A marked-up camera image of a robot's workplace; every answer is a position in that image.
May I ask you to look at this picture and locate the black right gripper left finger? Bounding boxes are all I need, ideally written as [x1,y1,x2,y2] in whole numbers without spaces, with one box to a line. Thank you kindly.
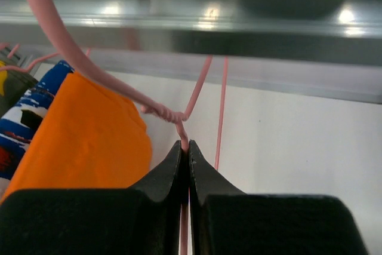
[1,142,183,254]

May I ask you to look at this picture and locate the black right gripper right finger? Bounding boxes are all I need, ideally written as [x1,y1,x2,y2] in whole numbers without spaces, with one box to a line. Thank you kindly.
[189,141,368,254]

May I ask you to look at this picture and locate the orange trousers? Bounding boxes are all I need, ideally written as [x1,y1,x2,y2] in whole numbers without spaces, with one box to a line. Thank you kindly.
[1,73,152,199]

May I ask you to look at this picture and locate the blue red white trousers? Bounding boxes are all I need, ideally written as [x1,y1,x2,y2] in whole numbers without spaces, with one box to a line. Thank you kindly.
[1,60,74,193]

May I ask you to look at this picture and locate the yellow olive patterned trousers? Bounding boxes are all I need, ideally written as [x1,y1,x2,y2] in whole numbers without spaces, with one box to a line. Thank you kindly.
[0,70,38,116]

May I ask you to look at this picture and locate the aluminium hanging rail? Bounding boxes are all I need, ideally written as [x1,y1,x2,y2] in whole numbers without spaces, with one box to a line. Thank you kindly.
[0,0,382,67]

